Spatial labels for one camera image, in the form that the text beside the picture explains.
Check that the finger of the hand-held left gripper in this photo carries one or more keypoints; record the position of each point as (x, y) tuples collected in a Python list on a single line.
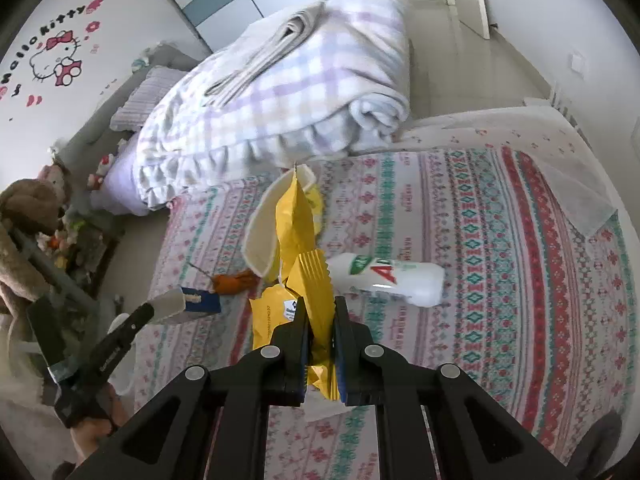
[(131, 322)]

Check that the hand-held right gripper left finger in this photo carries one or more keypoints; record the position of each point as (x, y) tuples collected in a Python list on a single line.
[(301, 360)]

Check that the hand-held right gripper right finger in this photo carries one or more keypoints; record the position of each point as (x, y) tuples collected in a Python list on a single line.
[(342, 360)]

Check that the small blue and tan carton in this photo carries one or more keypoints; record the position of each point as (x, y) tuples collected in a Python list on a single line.
[(200, 304)]

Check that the person's left hand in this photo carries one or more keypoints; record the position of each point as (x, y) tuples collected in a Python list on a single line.
[(92, 435)]

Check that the white plastic bottle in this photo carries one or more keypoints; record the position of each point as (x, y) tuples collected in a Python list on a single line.
[(400, 285)]

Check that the shelf with plush toys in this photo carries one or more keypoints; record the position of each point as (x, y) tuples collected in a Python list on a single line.
[(75, 240)]

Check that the orange wrapper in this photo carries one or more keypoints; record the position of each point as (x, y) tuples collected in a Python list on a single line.
[(230, 284)]

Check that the red plush toy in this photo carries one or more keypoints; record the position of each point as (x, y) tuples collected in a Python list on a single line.
[(95, 180)]

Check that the white cat plush toy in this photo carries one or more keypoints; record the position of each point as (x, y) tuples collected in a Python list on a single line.
[(106, 162)]

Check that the patterned striped blanket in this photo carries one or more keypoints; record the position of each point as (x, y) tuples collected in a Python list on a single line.
[(475, 260)]

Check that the plaid ruffled pillow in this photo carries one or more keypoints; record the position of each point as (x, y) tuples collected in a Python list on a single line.
[(150, 95)]

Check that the purple plaid quilt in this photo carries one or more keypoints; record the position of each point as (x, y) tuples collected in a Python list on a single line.
[(310, 95)]

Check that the grey padded headboard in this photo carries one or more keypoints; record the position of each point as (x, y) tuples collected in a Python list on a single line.
[(165, 57)]

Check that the white floral bed sheet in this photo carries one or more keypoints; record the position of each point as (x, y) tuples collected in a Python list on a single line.
[(500, 127)]

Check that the folded grey striped cloth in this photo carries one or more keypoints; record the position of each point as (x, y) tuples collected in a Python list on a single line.
[(280, 40)]

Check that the cartoon cat wall sticker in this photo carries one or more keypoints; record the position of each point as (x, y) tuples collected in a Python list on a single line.
[(55, 60)]

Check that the white wall socket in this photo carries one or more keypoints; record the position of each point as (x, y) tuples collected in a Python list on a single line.
[(577, 64)]

